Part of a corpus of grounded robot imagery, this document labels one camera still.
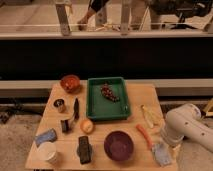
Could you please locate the grey towel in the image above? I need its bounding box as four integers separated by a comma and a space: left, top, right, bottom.
151, 142, 172, 167

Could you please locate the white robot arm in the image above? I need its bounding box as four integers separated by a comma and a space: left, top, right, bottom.
160, 103, 213, 153

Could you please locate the green plastic tray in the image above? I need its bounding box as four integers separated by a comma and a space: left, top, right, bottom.
86, 77, 131, 121

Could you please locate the red-brown bowl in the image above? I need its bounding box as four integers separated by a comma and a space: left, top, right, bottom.
60, 75, 80, 93

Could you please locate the orange yellow apple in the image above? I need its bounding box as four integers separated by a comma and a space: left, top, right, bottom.
80, 119, 94, 134

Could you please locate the small dark tin can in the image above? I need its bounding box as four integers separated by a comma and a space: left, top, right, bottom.
53, 99, 65, 113

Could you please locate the dark purple bowl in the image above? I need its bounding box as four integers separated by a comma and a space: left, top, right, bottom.
104, 131, 134, 162

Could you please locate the orange carrot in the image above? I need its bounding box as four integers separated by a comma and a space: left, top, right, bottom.
136, 124, 153, 150

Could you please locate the wooden table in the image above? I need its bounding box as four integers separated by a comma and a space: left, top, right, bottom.
26, 83, 178, 171

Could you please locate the black rectangular brush block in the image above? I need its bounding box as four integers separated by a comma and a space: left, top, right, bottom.
77, 136, 92, 164

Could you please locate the white paper cup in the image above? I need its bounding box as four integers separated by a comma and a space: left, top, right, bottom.
37, 142, 58, 164

